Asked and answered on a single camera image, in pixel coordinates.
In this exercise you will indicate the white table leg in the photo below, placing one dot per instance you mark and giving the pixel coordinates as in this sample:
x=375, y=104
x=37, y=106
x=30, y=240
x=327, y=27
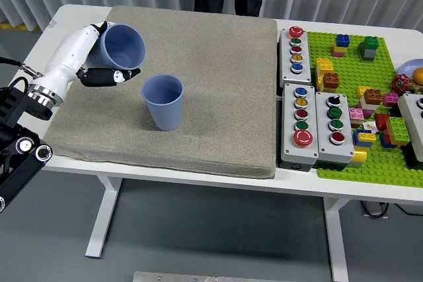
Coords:
x=105, y=216
x=337, y=242

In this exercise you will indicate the green studded baseplate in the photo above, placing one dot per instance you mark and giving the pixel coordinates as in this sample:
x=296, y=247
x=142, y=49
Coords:
x=350, y=64

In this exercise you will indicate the brown knobbly object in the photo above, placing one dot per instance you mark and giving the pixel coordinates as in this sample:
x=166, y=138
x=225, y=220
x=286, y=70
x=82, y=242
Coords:
x=417, y=88

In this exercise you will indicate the pink toy brick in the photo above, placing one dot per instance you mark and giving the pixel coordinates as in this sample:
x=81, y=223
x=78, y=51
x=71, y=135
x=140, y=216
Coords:
x=390, y=99
x=337, y=53
x=357, y=114

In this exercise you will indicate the yellow toy brick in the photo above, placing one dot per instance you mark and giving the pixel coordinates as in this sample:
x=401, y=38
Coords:
x=367, y=136
x=361, y=92
x=324, y=65

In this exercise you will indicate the grey toy brick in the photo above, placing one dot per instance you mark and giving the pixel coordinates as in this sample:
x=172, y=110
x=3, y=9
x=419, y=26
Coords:
x=368, y=55

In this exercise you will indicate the grey-brown cushion mat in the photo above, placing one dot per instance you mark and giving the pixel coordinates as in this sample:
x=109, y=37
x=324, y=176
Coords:
x=198, y=80

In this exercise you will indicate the white toy brick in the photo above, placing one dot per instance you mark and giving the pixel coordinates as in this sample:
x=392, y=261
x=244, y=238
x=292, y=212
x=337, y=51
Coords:
x=368, y=105

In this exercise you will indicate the light blue plate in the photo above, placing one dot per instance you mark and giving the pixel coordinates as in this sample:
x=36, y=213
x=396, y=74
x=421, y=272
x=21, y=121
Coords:
x=406, y=65

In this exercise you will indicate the large green toy brick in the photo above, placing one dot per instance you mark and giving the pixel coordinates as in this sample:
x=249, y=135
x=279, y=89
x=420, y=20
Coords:
x=398, y=129

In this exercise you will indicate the yellow toy cylinder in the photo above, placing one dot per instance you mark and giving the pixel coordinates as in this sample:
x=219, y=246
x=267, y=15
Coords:
x=359, y=156

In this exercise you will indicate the brown toy brick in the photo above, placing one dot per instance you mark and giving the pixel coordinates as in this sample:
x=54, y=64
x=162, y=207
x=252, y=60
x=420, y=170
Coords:
x=331, y=80
x=373, y=96

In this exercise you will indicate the red valve wheel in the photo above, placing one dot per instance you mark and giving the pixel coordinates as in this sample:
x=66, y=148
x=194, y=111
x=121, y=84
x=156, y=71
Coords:
x=400, y=84

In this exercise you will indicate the orange fruit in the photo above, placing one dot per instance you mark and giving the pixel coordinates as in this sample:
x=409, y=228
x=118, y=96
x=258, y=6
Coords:
x=419, y=75

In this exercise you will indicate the grey five-button control box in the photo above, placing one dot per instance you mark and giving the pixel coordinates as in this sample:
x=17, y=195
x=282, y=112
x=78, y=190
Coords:
x=288, y=143
x=287, y=70

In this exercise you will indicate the yellow floor tape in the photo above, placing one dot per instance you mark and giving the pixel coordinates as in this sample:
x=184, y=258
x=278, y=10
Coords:
x=20, y=27

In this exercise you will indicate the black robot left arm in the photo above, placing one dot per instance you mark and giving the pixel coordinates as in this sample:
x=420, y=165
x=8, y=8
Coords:
x=20, y=150

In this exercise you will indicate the blue toy brick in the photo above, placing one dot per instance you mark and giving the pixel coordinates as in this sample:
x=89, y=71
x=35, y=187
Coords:
x=386, y=141
x=357, y=136
x=343, y=41

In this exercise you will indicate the grey selector switch control box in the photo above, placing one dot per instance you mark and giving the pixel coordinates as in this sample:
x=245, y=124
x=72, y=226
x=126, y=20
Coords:
x=325, y=143

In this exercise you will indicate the red toy brick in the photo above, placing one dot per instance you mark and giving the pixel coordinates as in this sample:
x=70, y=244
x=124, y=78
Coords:
x=382, y=123

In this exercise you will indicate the blue ribbed plastic cup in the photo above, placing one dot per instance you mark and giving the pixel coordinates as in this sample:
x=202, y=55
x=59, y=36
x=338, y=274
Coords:
x=122, y=44
x=165, y=110

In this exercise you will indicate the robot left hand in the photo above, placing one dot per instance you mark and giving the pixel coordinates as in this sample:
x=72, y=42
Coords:
x=69, y=54

